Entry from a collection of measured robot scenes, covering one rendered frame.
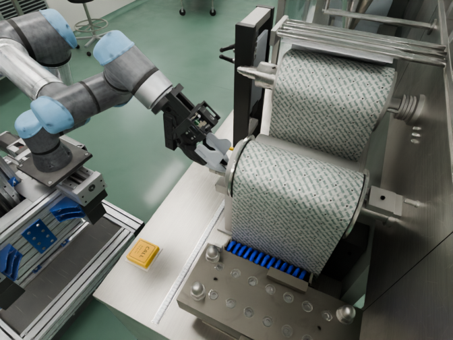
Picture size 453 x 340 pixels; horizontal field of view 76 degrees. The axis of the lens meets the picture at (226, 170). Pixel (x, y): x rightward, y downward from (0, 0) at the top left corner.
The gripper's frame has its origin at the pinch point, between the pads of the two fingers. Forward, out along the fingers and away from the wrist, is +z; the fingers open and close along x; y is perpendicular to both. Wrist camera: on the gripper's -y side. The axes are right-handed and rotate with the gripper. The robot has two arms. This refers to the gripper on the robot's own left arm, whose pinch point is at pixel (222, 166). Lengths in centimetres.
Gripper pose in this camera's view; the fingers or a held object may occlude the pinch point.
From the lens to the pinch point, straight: 67.4
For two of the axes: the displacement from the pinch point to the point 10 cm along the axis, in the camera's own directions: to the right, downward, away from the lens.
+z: 6.9, 6.8, 2.5
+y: 5.8, -3.1, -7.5
